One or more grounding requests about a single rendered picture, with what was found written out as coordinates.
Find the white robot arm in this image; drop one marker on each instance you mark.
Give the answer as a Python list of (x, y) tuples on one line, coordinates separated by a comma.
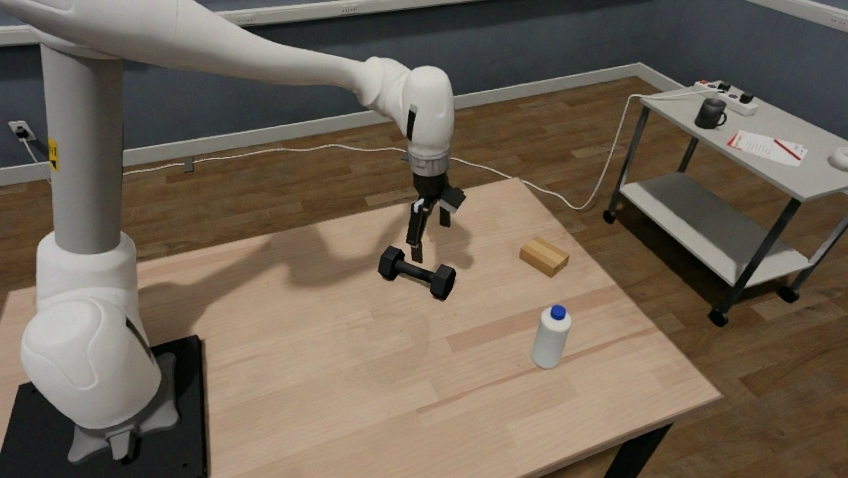
[(88, 356)]

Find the black hex dumbbell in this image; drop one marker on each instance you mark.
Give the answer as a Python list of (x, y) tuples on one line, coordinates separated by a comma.
[(392, 263)]

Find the white bottle with blue cap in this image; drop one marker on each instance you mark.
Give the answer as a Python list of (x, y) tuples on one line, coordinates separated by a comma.
[(551, 336)]

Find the small brown cardboard box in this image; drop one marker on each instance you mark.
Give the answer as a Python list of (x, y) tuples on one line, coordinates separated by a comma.
[(544, 256)]

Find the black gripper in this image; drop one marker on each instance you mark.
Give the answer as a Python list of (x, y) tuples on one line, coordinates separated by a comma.
[(425, 187)]

